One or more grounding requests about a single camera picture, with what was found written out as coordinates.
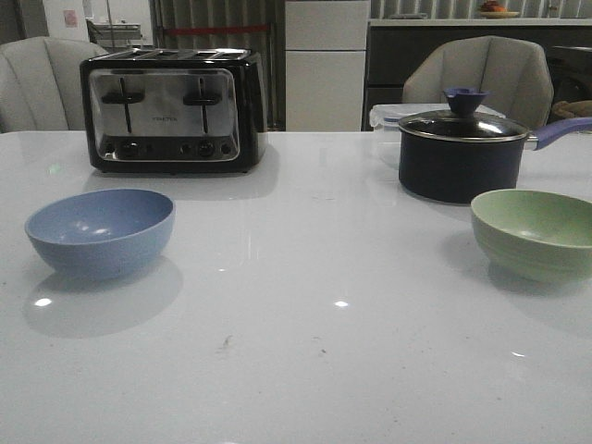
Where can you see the fruit plate on counter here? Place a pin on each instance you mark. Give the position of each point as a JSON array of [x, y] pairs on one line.
[[495, 10]]

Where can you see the clear plastic food container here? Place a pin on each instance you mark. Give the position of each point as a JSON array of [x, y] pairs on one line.
[[384, 121]]

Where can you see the grey chair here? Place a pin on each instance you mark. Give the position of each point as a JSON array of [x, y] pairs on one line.
[[40, 83], [514, 72]]

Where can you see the green bowl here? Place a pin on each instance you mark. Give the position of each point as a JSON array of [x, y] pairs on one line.
[[539, 235]]

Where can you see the dark kitchen counter cabinet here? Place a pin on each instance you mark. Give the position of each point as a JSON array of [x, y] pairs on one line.
[[397, 47]]

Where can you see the blue bowl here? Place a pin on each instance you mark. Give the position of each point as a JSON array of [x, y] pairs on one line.
[[103, 234]]

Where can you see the grey chair left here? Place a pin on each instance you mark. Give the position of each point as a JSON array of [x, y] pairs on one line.
[[40, 83]]

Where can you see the black and chrome toaster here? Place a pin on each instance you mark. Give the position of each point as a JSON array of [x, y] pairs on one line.
[[175, 110]]

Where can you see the glass pot lid blue knob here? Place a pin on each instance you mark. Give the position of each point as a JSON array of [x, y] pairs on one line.
[[461, 121]]

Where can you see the white refrigerator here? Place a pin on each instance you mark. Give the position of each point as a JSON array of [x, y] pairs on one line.
[[325, 45]]

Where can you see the grey chair right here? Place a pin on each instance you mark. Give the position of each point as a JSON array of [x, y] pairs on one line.
[[514, 72]]

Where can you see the dark blue saucepan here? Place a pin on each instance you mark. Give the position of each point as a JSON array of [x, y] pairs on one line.
[[455, 172]]

